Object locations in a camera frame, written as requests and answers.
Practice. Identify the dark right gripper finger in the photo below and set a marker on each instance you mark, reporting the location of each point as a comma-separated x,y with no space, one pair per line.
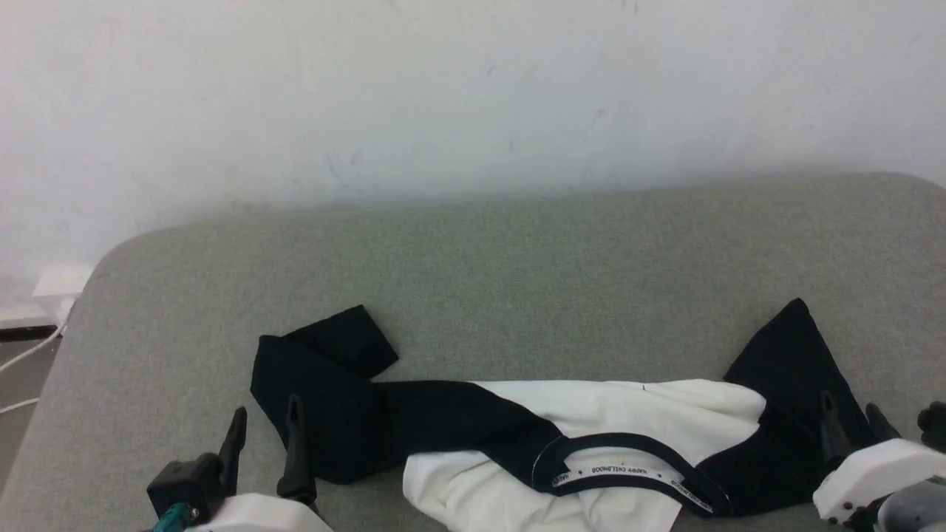
834,432
883,425

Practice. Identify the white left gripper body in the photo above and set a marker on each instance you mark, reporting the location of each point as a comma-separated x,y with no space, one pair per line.
259,517

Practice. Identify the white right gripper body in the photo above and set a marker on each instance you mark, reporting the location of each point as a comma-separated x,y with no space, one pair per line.
876,469

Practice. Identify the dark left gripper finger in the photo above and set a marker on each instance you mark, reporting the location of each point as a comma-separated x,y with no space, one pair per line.
235,451
297,458

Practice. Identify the black and white shirt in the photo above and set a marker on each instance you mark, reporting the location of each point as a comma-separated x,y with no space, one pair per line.
628,414

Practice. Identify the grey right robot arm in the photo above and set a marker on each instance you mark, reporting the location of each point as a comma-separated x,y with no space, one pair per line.
913,513

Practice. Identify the dark baseboard strip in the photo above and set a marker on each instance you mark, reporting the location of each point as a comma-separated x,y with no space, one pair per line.
26,333

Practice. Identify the grey-green fabric sofa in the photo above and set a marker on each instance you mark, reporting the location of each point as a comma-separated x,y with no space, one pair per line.
517,281

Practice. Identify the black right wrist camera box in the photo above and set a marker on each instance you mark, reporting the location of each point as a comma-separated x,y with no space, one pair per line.
934,425

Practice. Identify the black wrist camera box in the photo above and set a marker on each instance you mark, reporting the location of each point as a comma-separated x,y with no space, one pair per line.
185,484
934,425

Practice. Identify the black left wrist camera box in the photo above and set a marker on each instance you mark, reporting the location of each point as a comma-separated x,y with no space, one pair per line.
185,484

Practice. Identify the white wall socket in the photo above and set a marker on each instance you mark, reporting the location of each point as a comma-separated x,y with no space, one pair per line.
63,281

